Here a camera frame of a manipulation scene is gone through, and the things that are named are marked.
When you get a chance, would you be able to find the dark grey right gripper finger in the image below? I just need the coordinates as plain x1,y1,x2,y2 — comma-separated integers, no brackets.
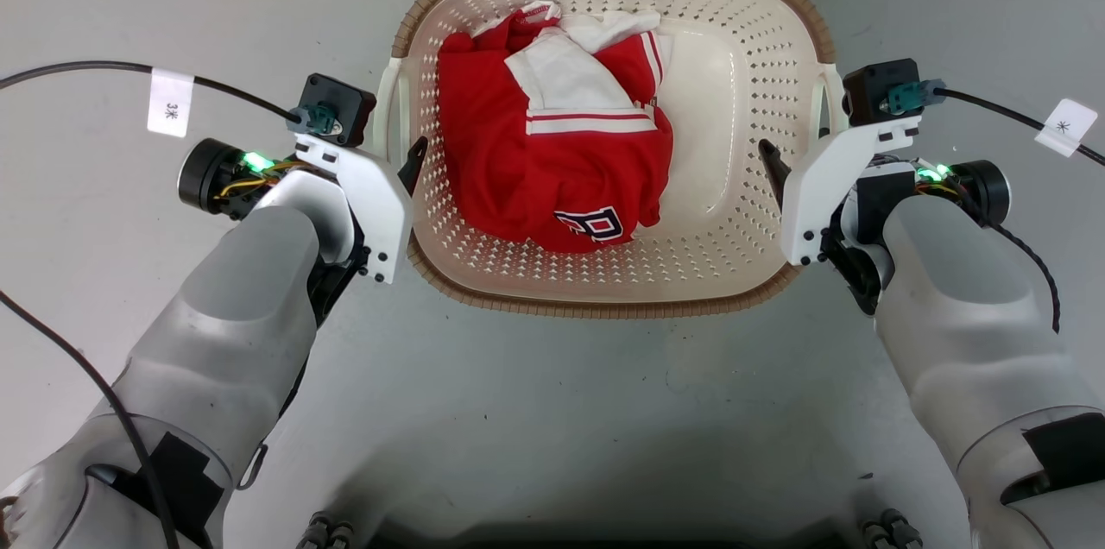
757,139,792,210

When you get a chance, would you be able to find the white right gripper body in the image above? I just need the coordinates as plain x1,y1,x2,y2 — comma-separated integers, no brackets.
780,112,924,317

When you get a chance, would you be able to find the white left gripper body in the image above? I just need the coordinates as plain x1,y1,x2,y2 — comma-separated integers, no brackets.
296,133,414,328

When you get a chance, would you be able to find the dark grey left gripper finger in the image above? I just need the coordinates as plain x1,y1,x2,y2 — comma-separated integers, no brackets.
398,136,429,195

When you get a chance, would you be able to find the cream laundry basket brown rim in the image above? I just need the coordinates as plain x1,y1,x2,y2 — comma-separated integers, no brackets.
377,0,849,319

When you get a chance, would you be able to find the red and white jersey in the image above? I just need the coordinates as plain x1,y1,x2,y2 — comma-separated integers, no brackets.
437,1,676,255

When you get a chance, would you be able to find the black right camera cable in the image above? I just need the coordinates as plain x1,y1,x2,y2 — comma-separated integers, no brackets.
934,86,1105,167

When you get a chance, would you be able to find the black camera cable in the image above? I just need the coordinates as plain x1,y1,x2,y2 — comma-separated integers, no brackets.
934,86,1105,167
0,60,300,122

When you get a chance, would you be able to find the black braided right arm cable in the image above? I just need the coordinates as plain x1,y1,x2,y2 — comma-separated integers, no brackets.
948,176,1062,335

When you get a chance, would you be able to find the white cable tag printed 3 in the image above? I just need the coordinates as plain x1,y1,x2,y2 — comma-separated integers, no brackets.
146,67,195,139

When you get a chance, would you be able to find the white cable tag with star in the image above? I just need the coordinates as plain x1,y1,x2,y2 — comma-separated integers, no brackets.
1033,98,1100,159

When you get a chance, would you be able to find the black left camera cable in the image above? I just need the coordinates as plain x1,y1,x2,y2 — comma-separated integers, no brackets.
0,60,300,122

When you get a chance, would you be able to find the black corrugated hose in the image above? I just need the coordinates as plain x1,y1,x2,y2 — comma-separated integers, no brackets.
861,508,925,549
296,511,356,549

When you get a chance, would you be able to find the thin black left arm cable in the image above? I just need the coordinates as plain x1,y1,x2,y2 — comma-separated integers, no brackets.
0,288,180,549

